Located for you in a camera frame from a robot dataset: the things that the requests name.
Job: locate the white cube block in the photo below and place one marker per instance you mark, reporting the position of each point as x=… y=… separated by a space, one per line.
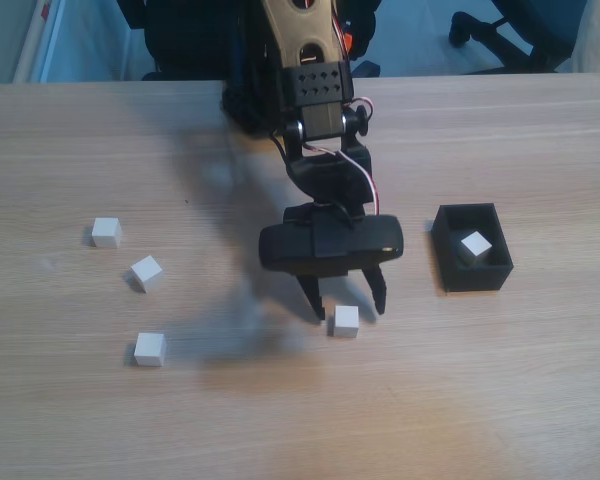
x=476 y=245
x=150 y=349
x=147 y=272
x=106 y=234
x=346 y=321

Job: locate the black open box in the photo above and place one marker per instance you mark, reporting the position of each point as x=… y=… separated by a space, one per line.
x=480 y=280

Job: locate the black oval webcam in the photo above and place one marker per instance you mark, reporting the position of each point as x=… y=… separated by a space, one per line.
x=370 y=240

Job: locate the black clamp with orange button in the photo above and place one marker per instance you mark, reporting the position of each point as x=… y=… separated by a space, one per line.
x=348 y=42

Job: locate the white board with red mark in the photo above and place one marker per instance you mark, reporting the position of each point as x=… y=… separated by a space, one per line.
x=80 y=45

